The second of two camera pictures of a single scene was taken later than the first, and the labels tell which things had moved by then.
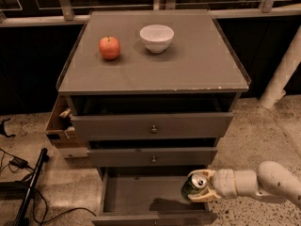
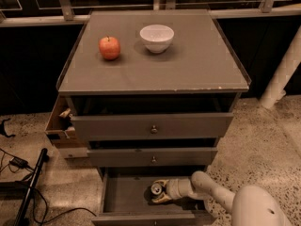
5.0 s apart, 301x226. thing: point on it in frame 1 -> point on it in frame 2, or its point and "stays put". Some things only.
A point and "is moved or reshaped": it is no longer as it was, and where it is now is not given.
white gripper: (226, 183) -> (173, 188)
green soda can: (193, 185) is moved or reshaped
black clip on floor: (2, 128) stays put
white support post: (276, 87) stays put
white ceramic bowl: (156, 37) stays put
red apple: (109, 48) stays put
